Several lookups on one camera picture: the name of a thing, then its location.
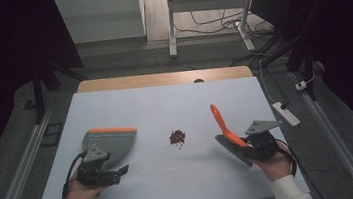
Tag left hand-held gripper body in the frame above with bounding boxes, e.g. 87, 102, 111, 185
72, 141, 124, 189

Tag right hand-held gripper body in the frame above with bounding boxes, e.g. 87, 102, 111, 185
242, 117, 288, 164

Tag gray dustpan with orange edge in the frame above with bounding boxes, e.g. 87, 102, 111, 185
79, 123, 142, 173

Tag orange brush with gray bristles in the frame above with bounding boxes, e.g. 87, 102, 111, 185
209, 100, 255, 172

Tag pile of red beans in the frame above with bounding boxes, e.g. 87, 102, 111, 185
168, 128, 189, 151

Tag person's right hand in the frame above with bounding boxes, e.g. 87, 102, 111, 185
248, 143, 296, 185

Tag person's left hand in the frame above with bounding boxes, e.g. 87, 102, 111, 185
61, 173, 110, 199

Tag white power strip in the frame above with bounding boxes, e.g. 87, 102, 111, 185
270, 99, 302, 130

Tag small white adapter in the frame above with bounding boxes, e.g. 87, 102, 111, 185
294, 79, 309, 93

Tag black metal stand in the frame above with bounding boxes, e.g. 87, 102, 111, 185
26, 51, 93, 126
252, 0, 348, 108

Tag wooden table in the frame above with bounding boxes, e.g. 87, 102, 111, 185
75, 61, 254, 98

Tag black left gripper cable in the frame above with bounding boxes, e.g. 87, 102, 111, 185
56, 151, 93, 199

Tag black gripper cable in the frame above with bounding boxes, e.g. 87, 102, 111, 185
274, 135, 299, 179
56, 151, 93, 199

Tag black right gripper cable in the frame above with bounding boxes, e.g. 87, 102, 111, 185
274, 135, 299, 179

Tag white power strip cable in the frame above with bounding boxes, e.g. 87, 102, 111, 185
257, 57, 278, 106

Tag black floor frame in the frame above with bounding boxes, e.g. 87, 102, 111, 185
37, 120, 67, 149

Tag metal floor rail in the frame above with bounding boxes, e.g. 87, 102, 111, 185
289, 64, 353, 199
0, 102, 67, 199

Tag black floor cables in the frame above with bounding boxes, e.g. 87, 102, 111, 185
171, 0, 277, 48

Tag white metal desk frame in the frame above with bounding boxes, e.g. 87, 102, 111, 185
162, 0, 264, 61

